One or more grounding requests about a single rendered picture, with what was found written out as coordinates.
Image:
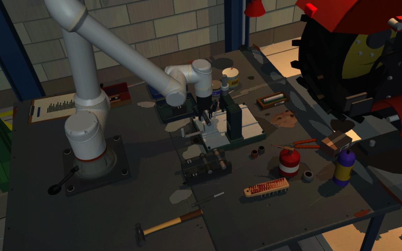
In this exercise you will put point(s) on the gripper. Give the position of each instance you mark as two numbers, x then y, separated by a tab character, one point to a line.
203	103

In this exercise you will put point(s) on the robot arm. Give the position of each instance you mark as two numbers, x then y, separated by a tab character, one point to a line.
82	69

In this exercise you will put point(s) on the grey steel pin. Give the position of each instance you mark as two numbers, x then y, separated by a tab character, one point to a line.
207	119

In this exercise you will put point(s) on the green and white bench micrometer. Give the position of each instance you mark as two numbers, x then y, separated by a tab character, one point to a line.
235	118

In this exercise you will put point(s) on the grey ratchet knob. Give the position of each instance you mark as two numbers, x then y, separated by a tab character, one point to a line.
224	85

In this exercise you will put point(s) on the dark green tray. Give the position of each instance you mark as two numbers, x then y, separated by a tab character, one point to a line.
171	111

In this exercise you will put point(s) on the steel pin with brown end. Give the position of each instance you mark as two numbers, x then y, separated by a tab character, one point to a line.
206	163
220	159

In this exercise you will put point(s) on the dark pin holder block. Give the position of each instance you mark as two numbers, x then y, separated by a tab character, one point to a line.
197	174

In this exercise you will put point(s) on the black lever with ball knob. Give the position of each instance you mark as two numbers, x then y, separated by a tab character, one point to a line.
61	182

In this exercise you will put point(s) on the small purple and cream tin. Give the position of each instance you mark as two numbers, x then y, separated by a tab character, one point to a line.
216	88

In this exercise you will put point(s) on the cream round tin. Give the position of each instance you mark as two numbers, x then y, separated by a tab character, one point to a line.
230	77

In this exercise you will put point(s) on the steel ruler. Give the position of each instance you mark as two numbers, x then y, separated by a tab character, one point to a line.
251	89

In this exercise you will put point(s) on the blue flat box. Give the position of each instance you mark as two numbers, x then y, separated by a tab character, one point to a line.
154	91

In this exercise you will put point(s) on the small red bushing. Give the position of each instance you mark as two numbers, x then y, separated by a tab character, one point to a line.
254	153

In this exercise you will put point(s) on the wooden box with grey cylinder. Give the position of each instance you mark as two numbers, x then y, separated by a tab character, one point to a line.
272	100

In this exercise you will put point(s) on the small dark bushing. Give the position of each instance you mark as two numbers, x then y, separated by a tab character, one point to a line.
261	149

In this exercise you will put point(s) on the dark scriber pencil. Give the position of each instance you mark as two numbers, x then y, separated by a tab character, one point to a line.
208	199

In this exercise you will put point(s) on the red instrument case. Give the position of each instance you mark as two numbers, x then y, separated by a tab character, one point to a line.
117	92

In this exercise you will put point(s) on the blue steel column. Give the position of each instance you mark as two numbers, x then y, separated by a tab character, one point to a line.
234	24
9	52

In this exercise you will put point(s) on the red can with white band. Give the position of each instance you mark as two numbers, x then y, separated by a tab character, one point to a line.
289	163

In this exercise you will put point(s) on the red lamp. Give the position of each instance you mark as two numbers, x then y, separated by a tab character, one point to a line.
254	8

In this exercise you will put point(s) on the brown cardboard box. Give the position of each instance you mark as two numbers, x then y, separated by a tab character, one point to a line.
335	143

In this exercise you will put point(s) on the purple bottle with yellow label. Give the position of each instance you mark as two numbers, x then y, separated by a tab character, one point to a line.
344	167

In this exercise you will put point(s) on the red tractor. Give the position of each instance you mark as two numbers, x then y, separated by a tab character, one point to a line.
344	52

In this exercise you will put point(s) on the brown clipboard with chart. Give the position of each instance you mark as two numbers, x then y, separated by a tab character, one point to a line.
52	106

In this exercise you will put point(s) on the blue table leg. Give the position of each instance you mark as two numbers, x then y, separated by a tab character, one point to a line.
371	232

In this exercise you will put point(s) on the dark square base plate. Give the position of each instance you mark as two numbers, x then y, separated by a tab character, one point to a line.
124	164

